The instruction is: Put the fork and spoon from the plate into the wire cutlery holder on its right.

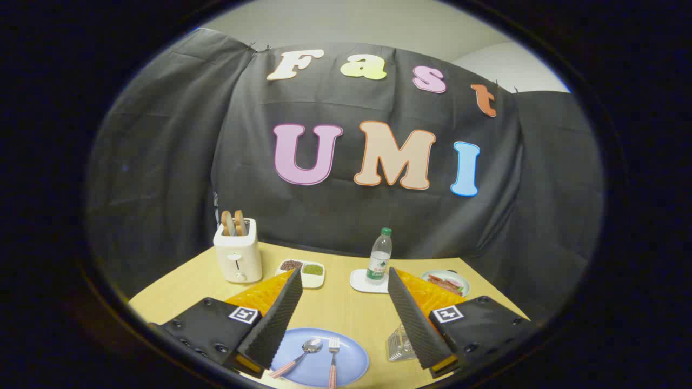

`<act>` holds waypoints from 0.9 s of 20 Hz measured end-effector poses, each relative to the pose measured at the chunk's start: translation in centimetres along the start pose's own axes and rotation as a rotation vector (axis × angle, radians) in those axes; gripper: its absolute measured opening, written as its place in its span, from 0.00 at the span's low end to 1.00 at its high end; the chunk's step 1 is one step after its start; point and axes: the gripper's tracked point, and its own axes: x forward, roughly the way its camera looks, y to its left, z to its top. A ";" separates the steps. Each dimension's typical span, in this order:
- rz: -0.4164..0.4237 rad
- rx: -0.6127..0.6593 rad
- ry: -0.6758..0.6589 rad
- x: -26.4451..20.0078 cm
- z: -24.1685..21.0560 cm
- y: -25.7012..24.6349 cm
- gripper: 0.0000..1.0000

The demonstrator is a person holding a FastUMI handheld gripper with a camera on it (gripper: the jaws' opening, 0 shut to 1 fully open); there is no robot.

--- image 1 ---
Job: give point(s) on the black backdrop cloth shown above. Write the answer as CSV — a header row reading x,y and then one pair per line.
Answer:
x,y
351,216

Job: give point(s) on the white square coaster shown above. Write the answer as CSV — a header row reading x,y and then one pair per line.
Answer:
x,y
359,282

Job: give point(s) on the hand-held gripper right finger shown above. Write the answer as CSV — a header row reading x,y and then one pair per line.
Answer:
x,y
413,319

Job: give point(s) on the clear water bottle green cap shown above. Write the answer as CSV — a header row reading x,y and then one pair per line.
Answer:
x,y
380,259

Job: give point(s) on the clear plastic cutlery box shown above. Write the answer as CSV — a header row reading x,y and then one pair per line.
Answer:
x,y
397,346

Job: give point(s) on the blue round plate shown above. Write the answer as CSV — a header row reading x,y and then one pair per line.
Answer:
x,y
348,362

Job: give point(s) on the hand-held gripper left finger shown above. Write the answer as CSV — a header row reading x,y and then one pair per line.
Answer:
x,y
275,319

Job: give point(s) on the sliced ham with vegetables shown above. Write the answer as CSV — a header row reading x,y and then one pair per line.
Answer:
x,y
444,283

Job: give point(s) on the cream white toaster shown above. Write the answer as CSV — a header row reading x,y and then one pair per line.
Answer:
x,y
238,256

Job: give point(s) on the white divided dish with beans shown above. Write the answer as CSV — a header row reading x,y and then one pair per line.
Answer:
x,y
313,278

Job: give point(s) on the pale green round plate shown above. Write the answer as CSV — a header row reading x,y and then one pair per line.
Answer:
x,y
464,285

